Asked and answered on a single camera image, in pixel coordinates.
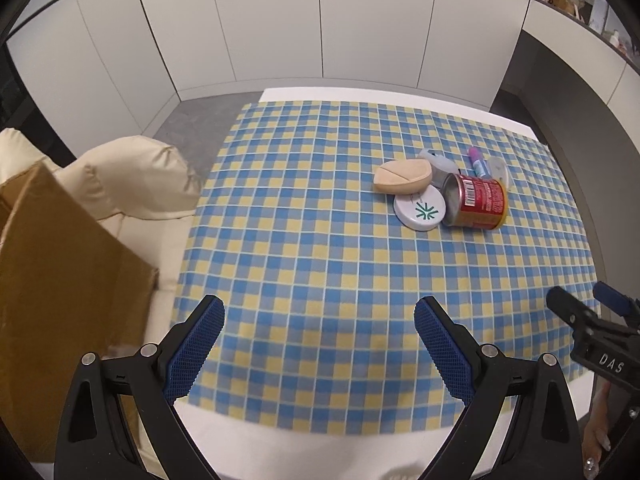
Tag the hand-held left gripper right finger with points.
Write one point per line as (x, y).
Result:
(445, 347)

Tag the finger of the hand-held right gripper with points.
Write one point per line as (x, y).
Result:
(612, 298)
(567, 305)

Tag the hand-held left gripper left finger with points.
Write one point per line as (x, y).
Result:
(195, 345)

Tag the red label metal can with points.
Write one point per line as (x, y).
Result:
(480, 202)

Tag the white round compact green logo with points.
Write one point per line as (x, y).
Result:
(417, 210)

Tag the brown cardboard box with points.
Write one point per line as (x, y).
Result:
(60, 285)

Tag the small blue tube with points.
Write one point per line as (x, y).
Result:
(477, 162)

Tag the beige makeup sponge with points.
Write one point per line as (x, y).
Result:
(400, 175)

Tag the small translucent container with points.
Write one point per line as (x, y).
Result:
(442, 167)

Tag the person's right hand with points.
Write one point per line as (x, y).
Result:
(597, 425)

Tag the blue yellow checked tablecloth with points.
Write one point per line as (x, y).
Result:
(310, 260)

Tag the white low table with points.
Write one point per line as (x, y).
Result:
(300, 452)

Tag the cream padded armchair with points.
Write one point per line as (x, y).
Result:
(135, 180)

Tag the small white bottle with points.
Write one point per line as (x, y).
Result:
(613, 37)

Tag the tall white spray bottle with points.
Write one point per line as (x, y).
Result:
(599, 12)

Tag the white wardrobe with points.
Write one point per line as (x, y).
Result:
(300, 20)

